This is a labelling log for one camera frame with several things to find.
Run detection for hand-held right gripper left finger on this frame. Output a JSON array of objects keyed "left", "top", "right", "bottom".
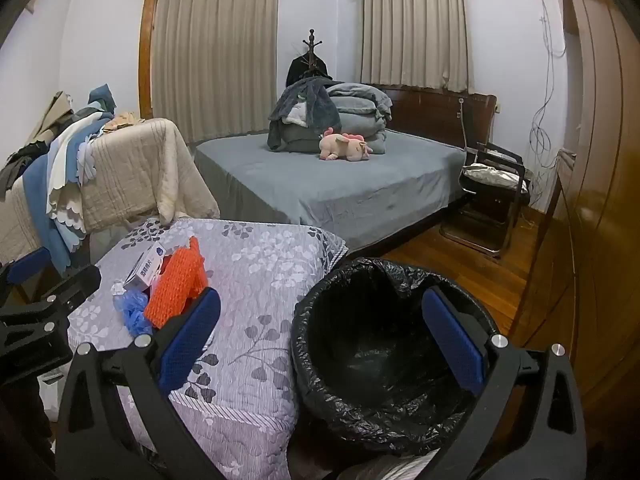
[{"left": 54, "top": 287, "right": 241, "bottom": 480}]

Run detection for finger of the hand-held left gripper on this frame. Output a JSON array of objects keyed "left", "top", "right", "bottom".
[
  {"left": 20, "top": 264, "right": 103, "bottom": 321},
  {"left": 0, "top": 247, "right": 53, "bottom": 301}
]

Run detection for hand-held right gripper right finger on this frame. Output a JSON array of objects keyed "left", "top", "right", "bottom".
[{"left": 420, "top": 287, "right": 588, "bottom": 480}]

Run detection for blue wrapper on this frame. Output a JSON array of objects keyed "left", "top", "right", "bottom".
[{"left": 114, "top": 290, "right": 156, "bottom": 338}]

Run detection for orange mesh cloth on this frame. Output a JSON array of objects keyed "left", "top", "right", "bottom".
[{"left": 144, "top": 236, "right": 208, "bottom": 331}]

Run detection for small white box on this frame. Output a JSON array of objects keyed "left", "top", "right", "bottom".
[{"left": 122, "top": 244, "right": 168, "bottom": 292}]

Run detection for black lined trash bin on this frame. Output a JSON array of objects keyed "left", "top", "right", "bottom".
[{"left": 291, "top": 256, "right": 503, "bottom": 480}]

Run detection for blue cloth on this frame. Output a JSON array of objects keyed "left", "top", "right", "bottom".
[{"left": 22, "top": 157, "right": 86, "bottom": 272}]

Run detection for grey floral quilt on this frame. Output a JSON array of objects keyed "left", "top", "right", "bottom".
[{"left": 67, "top": 217, "right": 348, "bottom": 480}]

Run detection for white scalloped cloth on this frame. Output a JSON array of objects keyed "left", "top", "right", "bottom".
[{"left": 46, "top": 122, "right": 110, "bottom": 252}]

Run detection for dark clothes pile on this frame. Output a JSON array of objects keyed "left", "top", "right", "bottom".
[{"left": 0, "top": 141, "right": 51, "bottom": 202}]

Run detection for black metal chair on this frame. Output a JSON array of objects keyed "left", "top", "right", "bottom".
[{"left": 439, "top": 141, "right": 531, "bottom": 258}]

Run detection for khaki cloth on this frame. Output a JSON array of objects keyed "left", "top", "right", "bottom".
[{"left": 29, "top": 91, "right": 76, "bottom": 147}]

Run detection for tan crumpled cloth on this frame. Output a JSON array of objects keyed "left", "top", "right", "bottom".
[{"left": 102, "top": 111, "right": 147, "bottom": 134}]

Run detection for white chair cushion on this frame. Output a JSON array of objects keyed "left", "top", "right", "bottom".
[{"left": 461, "top": 162, "right": 529, "bottom": 194}]

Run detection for teal folded cloth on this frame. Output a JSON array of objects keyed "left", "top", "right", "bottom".
[{"left": 89, "top": 84, "right": 117, "bottom": 113}]

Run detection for bed with grey sheet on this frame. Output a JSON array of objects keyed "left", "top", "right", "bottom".
[{"left": 194, "top": 129, "right": 468, "bottom": 256}]

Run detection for pink plush toy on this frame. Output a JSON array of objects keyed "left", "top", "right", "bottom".
[{"left": 319, "top": 129, "right": 374, "bottom": 163}]

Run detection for dark wooden headboard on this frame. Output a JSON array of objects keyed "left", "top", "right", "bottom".
[{"left": 360, "top": 82, "right": 497, "bottom": 153}]

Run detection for grey pillow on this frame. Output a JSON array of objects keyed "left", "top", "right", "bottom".
[{"left": 272, "top": 120, "right": 388, "bottom": 156}]

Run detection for brown wooden wardrobe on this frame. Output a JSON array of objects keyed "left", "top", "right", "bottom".
[{"left": 510, "top": 0, "right": 640, "bottom": 411}]

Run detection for grey folded duvet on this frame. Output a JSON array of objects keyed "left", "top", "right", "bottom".
[{"left": 327, "top": 81, "right": 394, "bottom": 135}]

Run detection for wide beige curtain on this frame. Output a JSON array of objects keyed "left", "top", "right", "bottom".
[{"left": 151, "top": 0, "right": 281, "bottom": 143}]

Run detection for pile of folded grey bedding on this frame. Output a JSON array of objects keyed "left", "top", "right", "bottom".
[{"left": 267, "top": 79, "right": 343, "bottom": 151}]

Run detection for black hanging garment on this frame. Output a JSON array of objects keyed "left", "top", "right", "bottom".
[{"left": 286, "top": 54, "right": 333, "bottom": 87}]

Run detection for narrow beige curtain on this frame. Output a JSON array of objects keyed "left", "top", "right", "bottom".
[{"left": 361, "top": 0, "right": 476, "bottom": 95}]

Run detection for wooden coat rack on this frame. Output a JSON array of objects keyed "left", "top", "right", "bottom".
[{"left": 301, "top": 29, "right": 326, "bottom": 81}]

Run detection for hanging wall cables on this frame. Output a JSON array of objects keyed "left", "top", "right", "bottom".
[{"left": 527, "top": 0, "right": 570, "bottom": 211}]

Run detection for wooden window frame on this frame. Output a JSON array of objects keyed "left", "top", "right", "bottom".
[{"left": 139, "top": 0, "right": 157, "bottom": 121}]

